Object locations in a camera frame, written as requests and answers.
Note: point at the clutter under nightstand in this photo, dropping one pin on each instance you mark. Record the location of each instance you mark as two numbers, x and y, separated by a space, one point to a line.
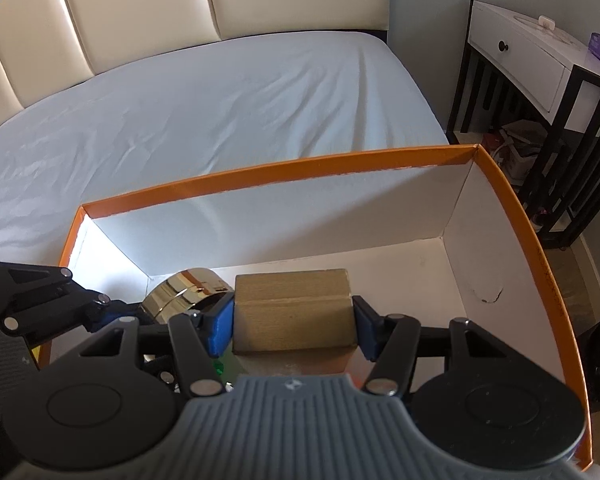
515 147

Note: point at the gold round jar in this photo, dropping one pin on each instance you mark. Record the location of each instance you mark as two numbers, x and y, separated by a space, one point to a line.
185 292

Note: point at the bed with light blue sheet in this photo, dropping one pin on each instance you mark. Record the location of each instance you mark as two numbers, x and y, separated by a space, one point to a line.
205 125

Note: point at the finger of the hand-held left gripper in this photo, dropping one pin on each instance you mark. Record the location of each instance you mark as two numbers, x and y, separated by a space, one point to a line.
156 362
55 295

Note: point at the orange cardboard box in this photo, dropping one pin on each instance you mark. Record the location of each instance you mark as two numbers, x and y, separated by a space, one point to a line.
480 270

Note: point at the gold cardboard box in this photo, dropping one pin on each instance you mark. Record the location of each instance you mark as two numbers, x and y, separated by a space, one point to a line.
292 312

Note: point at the small white device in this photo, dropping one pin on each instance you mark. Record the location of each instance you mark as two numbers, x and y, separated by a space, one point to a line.
546 21

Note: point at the black white nightstand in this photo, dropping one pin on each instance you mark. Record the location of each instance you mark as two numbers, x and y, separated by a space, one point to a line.
555 110

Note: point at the white nightstand drawer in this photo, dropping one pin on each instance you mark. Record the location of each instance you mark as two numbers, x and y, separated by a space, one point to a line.
515 60

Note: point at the cream padded headboard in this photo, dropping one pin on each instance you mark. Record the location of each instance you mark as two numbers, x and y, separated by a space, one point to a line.
130 10

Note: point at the green small item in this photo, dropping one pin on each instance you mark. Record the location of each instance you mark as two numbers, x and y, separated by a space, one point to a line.
225 370

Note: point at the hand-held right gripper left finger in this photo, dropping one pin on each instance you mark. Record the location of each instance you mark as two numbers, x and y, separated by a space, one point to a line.
216 327

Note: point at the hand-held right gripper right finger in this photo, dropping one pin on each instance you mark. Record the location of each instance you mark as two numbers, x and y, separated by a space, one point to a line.
366 327

